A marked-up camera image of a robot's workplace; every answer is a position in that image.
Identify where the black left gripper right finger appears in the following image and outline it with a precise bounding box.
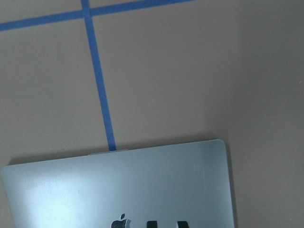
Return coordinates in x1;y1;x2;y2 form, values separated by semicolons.
176;221;189;228

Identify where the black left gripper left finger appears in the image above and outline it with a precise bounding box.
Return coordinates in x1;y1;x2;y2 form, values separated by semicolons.
146;220;158;228

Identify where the silver closed laptop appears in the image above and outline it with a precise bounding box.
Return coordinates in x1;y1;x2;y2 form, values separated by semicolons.
1;140;235;228

